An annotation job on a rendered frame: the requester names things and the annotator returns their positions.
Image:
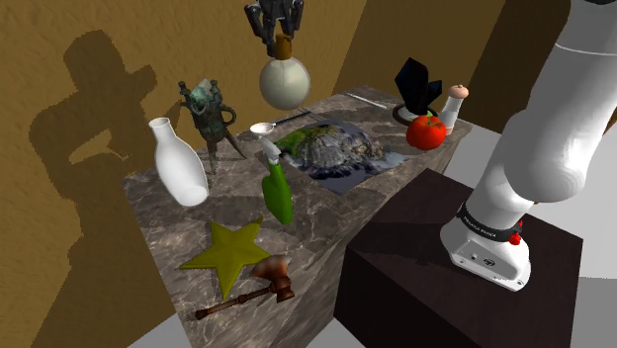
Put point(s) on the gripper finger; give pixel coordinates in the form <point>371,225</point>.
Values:
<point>258,24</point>
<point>295,17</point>

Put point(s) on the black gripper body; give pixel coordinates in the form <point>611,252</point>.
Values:
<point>275,12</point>

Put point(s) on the round white flask with cork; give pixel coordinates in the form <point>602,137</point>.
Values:
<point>284,84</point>

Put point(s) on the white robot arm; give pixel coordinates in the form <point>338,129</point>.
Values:
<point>544,139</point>

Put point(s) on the bronze tripod vessel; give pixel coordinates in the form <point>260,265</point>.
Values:
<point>210,120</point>

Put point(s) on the silver knife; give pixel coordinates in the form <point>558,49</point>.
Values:
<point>366,100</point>

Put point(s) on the landscape picture mat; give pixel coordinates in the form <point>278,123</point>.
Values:
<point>337,152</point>

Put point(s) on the white bottle vase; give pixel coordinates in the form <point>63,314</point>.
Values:
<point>179,166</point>

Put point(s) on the red tomato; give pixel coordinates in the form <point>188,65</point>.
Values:
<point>425,133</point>

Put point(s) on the white mill with tan top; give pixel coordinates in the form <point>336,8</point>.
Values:
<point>450,111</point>

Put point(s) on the yellow star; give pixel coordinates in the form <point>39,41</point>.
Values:
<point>230,253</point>

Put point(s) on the rusty hatchet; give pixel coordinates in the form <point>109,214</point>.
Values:
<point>277,282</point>

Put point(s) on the dark robot stand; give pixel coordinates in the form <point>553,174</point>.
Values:
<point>414,294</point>

